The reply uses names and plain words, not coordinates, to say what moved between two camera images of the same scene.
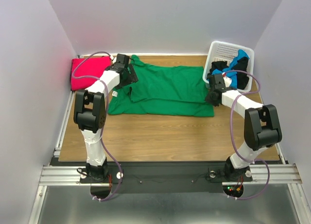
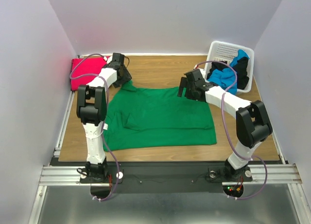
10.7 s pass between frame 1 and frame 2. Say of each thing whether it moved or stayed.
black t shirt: stayed
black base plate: stayed
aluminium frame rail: stayed
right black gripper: moved
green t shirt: moved
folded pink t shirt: stayed
